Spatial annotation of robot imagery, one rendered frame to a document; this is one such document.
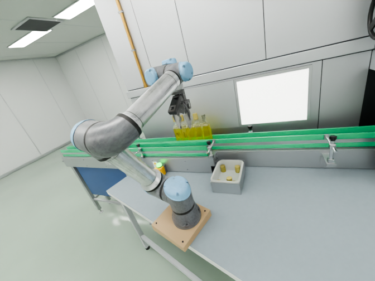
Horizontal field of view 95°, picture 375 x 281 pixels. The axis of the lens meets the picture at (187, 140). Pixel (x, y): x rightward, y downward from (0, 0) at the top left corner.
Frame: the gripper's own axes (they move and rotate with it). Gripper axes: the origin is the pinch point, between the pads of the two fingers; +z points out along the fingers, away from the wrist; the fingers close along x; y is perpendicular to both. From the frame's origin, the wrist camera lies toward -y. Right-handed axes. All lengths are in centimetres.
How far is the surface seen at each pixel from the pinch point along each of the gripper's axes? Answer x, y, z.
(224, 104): -13.6, 42.0, 1.4
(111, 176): 109, 17, 54
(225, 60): -18, 45, -27
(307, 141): -61, 26, 25
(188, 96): 12.5, 42.0, -8.4
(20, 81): 590, 212, -100
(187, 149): 11.1, 16.4, 23.2
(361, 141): -85, 26, 27
